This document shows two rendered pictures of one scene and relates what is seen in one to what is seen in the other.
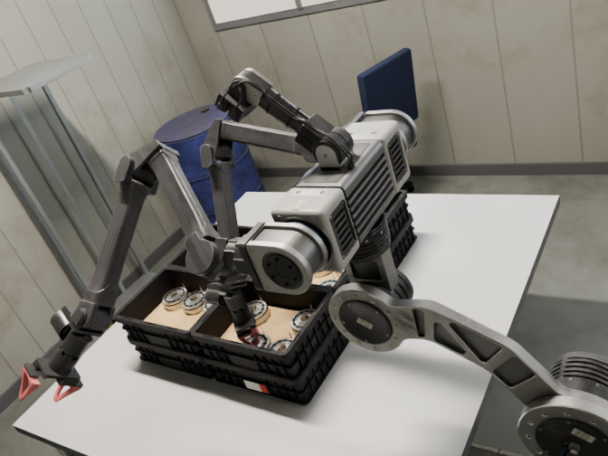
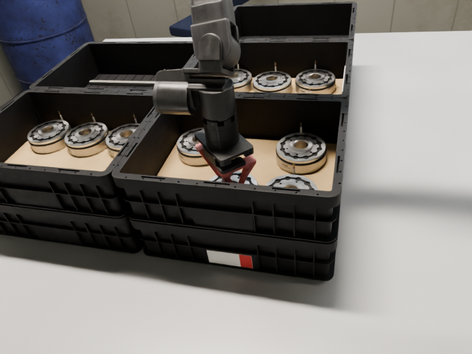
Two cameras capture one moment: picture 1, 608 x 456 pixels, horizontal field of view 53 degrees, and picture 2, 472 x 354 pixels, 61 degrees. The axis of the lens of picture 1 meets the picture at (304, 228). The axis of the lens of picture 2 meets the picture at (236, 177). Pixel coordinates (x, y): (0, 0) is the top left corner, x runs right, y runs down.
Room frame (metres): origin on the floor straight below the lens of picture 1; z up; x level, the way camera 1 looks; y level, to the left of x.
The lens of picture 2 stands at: (1.04, 0.48, 1.36)
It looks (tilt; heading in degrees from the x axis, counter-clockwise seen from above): 40 degrees down; 337
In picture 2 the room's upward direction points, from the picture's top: 8 degrees counter-clockwise
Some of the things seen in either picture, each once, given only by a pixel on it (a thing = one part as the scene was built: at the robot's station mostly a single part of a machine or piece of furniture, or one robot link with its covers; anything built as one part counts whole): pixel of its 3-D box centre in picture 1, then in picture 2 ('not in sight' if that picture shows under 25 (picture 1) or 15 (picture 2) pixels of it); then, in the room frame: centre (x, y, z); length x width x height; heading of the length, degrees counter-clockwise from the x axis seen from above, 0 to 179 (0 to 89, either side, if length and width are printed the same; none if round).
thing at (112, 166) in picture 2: (176, 299); (61, 129); (1.89, 0.52, 0.92); 0.40 x 0.30 x 0.02; 48
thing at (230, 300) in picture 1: (232, 299); (213, 98); (1.57, 0.28, 1.05); 0.07 x 0.06 x 0.07; 49
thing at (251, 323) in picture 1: (241, 313); (221, 130); (1.57, 0.28, 0.99); 0.10 x 0.07 x 0.07; 3
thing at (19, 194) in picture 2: (182, 309); (69, 148); (1.89, 0.52, 0.87); 0.40 x 0.30 x 0.11; 48
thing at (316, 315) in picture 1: (261, 315); (237, 140); (1.62, 0.23, 0.92); 0.40 x 0.30 x 0.02; 48
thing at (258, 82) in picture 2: not in sight; (272, 80); (1.88, -0.01, 0.86); 0.10 x 0.10 x 0.01
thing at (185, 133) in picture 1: (215, 175); (50, 43); (4.03, 0.46, 0.43); 0.59 x 0.58 x 0.87; 140
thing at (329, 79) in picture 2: not in sight; (315, 78); (1.82, -0.10, 0.86); 0.10 x 0.10 x 0.01
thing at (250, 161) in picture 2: (249, 334); (231, 168); (1.55, 0.28, 0.92); 0.07 x 0.07 x 0.09; 3
